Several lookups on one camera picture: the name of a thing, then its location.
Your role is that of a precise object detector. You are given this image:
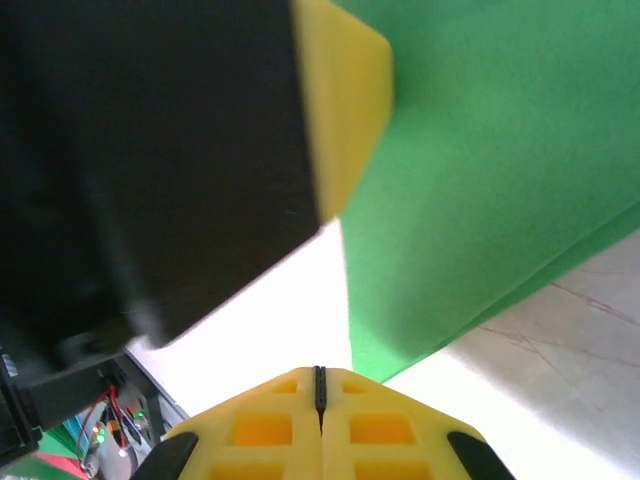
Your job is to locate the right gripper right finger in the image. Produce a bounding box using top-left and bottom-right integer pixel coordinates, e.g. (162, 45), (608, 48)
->
(322, 366), (517, 480)

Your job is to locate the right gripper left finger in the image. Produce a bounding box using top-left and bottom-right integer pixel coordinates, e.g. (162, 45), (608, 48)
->
(130, 366), (324, 480)

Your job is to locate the green paper sheet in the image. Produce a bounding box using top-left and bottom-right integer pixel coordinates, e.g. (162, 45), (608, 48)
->
(329, 0), (640, 386)

